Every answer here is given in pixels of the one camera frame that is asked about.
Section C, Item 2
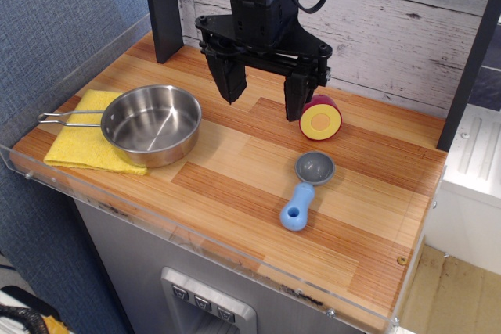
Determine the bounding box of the left black frame post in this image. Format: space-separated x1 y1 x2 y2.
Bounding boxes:
147 0 184 63

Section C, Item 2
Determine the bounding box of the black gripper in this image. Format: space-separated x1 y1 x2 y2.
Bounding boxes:
195 0 332 122

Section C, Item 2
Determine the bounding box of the red yellow toy fruit half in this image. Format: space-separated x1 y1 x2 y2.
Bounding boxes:
299 95 343 141

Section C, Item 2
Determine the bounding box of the black yellow object on floor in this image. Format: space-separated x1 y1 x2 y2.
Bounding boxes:
1 286 72 334

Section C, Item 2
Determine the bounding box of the steel pan with wire handle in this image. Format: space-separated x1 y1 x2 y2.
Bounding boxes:
38 84 202 169

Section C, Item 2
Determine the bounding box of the grey toy fridge cabinet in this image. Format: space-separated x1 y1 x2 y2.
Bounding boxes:
76 202 358 333

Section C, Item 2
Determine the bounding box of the right black frame post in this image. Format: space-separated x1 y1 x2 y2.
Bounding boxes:
436 0 500 152

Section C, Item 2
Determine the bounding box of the white ribbed plastic box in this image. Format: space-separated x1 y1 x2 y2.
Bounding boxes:
424 104 500 274

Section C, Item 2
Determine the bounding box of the clear acrylic guard rail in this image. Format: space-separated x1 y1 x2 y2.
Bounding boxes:
1 147 401 333

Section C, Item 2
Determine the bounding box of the black frame post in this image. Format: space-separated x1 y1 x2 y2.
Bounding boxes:
436 0 500 152
147 0 184 63

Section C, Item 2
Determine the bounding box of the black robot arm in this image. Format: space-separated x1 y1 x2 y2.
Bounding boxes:
196 0 333 121

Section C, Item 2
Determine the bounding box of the grey blue toy spoon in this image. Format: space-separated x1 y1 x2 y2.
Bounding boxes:
279 151 336 232

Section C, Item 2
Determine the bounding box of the silver dispenser button panel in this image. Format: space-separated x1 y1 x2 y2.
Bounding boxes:
160 267 258 333

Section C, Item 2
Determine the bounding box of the yellow folded cloth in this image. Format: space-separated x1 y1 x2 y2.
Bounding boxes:
43 89 147 175

